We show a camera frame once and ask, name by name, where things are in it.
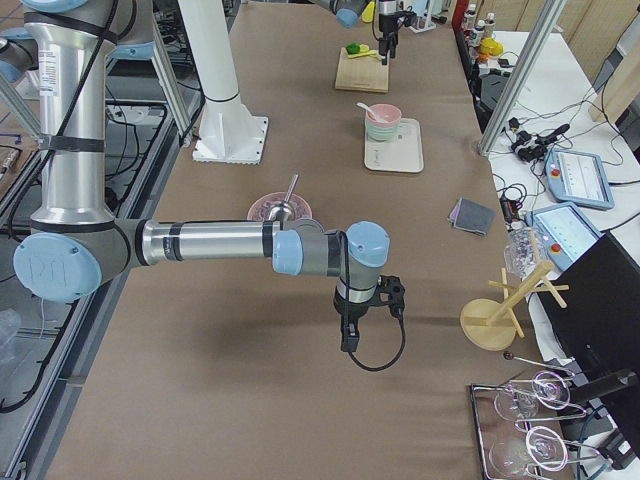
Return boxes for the yellow plastic cup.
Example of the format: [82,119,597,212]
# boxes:
[361,1,376,24]

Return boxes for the white ceramic spoon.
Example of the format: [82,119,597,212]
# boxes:
[356,102,390,124]

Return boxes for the blue teach pendant tablet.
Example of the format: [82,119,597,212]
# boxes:
[545,149,615,210]

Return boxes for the metal ice scoop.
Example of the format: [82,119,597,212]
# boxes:
[265,173,299,222]

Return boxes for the green lime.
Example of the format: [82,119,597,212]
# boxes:
[346,43,360,55]

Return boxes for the small pink bowl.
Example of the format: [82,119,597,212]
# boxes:
[365,104,402,124]

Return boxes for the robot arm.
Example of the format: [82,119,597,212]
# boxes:
[13,1,404,353]
[314,0,417,65]

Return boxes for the large pink ice bowl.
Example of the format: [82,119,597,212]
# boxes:
[247,192,313,221]

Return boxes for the aluminium frame post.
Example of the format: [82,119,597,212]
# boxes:
[478,0,567,157]

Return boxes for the black monitor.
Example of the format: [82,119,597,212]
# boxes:
[538,233,639,380]

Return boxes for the wooden mug tree stand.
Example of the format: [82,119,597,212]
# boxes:
[459,232,571,351]

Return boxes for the yellow plastic spoon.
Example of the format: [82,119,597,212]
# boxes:
[347,50,379,59]

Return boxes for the grey folded cloth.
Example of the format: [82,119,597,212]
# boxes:
[448,198,496,236]

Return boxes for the cup rack with pastel cups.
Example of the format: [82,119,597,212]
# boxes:
[402,0,443,33]

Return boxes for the wine glass rack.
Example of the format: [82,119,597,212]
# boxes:
[470,350,613,479]

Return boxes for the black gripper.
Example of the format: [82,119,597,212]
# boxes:
[333,275,405,353]
[377,12,416,66]

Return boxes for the white rabbit serving tray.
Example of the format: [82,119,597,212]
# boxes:
[364,119,424,174]

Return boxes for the wooden cutting board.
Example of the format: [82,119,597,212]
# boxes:
[334,47,389,93]

